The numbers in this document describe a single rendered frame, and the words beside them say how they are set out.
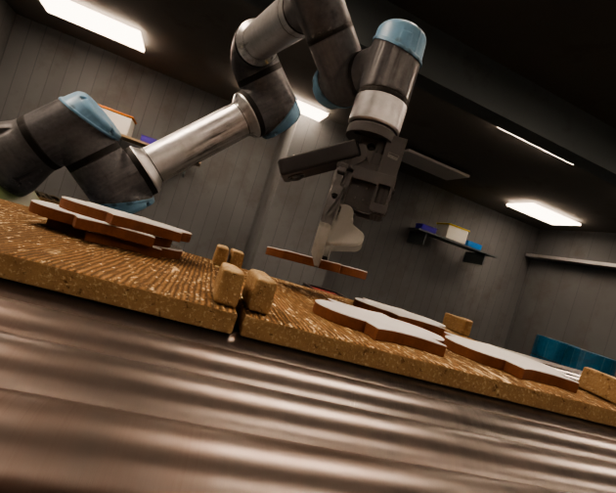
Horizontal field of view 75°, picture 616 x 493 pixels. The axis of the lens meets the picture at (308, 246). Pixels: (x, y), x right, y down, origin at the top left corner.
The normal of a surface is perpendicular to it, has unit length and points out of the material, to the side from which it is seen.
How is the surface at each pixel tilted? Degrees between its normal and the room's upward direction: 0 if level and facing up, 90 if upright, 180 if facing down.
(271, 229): 90
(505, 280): 90
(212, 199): 90
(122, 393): 50
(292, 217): 90
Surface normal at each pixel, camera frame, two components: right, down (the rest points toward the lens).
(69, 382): 0.37, -0.57
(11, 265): 0.23, 0.06
